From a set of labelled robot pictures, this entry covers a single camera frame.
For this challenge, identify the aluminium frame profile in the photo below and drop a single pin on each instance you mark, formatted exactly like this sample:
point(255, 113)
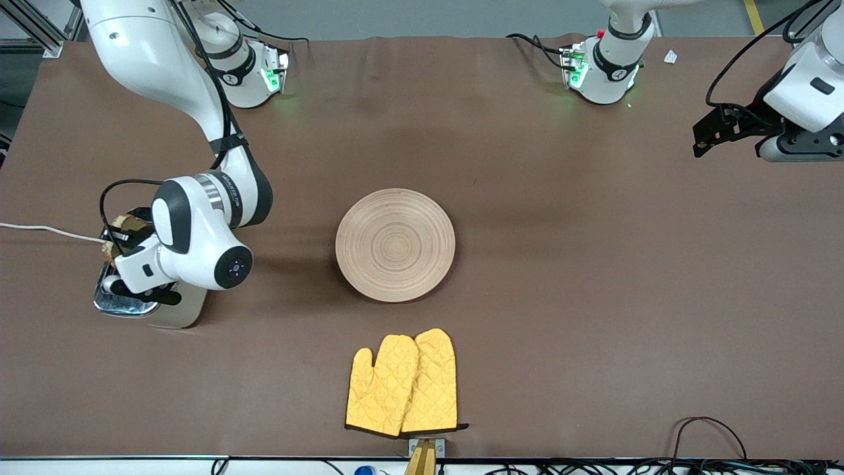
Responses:
point(36, 39)

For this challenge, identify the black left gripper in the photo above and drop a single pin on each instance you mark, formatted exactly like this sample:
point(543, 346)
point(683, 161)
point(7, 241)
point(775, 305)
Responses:
point(744, 122)

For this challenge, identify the chrome and beige toaster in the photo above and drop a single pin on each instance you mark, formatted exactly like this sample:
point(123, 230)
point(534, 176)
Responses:
point(188, 313)

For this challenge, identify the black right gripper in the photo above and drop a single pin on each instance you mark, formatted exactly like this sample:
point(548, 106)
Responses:
point(129, 232)

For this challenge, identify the brown bread slice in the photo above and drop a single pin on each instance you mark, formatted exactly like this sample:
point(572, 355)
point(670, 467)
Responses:
point(111, 254)

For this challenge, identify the brown table cover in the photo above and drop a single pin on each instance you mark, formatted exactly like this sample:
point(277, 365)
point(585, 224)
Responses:
point(527, 165)

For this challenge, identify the yellow wooden stick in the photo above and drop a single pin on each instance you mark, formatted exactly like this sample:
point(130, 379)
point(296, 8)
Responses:
point(422, 462)

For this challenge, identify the round wooden plate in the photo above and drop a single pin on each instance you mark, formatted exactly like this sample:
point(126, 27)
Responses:
point(395, 245)

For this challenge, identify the white paper scrap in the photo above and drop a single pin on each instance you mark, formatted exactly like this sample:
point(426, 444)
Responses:
point(670, 57)

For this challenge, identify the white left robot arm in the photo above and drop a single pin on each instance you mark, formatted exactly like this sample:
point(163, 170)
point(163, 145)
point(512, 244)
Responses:
point(610, 72)

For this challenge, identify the yellow quilted oven mitt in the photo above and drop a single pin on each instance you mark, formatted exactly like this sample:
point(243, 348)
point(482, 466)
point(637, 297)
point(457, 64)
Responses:
point(379, 389)
point(435, 382)

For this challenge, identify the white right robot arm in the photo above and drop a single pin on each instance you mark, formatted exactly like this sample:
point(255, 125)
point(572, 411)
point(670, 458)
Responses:
point(145, 46)

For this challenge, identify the small metal bracket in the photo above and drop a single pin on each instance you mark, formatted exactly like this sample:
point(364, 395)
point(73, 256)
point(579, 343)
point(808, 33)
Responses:
point(440, 448)

